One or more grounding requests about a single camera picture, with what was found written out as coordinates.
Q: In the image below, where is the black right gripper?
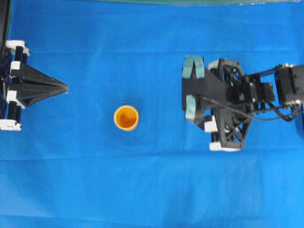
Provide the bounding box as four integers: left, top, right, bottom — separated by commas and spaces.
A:
181, 56, 276, 152

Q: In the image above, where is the orange cylindrical block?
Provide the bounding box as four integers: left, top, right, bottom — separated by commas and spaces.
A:
114, 105, 139, 132

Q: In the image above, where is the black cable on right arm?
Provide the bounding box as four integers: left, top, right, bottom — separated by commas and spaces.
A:
198, 95, 304, 123

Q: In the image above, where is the blue cloth mat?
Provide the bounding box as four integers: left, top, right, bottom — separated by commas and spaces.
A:
0, 0, 304, 228

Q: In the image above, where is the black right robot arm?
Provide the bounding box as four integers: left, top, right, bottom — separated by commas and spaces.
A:
181, 56, 304, 152

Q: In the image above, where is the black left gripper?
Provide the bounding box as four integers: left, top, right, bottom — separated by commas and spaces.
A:
0, 40, 68, 131

